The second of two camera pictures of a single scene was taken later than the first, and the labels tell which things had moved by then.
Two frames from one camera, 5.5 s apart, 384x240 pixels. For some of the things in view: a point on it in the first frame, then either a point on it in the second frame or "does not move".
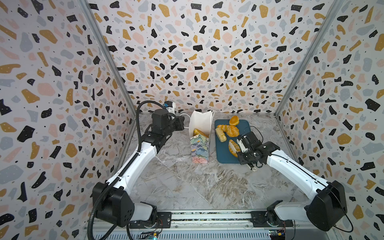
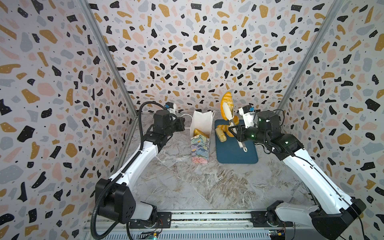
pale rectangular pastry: x=220 y=135 does not move
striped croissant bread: x=234 y=148 → x=227 y=97
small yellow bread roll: x=196 y=132 does not move
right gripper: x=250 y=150 → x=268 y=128
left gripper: x=178 y=120 does not move
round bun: x=232 y=131 does not move
